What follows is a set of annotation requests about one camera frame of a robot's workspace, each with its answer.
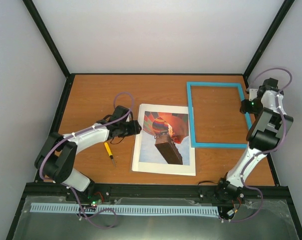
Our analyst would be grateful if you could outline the yellow handled screwdriver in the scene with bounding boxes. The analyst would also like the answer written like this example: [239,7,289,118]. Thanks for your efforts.
[104,142,116,167]

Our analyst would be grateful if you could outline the white mat board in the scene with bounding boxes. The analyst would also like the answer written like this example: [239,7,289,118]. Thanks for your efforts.
[132,103,196,176]

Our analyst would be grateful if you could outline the blue picture frame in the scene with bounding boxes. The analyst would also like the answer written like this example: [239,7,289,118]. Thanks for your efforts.
[186,81,252,150]

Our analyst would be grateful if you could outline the hot air balloon photo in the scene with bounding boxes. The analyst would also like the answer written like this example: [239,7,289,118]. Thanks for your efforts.
[139,111,189,165]

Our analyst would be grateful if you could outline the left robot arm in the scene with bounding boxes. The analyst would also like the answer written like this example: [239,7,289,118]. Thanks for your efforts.
[35,105,142,202]

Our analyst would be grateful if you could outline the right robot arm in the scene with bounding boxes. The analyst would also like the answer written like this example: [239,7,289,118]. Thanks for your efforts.
[215,78,293,203]

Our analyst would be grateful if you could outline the small lit circuit board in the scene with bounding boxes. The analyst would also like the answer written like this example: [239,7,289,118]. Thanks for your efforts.
[88,192,104,207]

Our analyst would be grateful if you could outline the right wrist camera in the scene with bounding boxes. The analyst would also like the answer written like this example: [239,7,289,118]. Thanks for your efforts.
[248,88,258,102]

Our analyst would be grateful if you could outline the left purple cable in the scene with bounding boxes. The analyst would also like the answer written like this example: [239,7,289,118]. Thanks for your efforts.
[39,92,135,230]

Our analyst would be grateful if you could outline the purple cable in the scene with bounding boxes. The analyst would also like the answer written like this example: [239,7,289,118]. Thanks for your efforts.
[219,67,293,223]
[39,92,135,230]

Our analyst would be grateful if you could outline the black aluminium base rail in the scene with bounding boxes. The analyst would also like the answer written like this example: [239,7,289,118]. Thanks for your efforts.
[76,184,237,205]

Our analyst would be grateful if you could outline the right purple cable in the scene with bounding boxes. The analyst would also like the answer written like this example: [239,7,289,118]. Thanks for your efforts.
[219,67,293,223]

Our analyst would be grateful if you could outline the blue slotted cable duct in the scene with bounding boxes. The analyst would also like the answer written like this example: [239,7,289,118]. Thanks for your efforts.
[30,203,219,218]

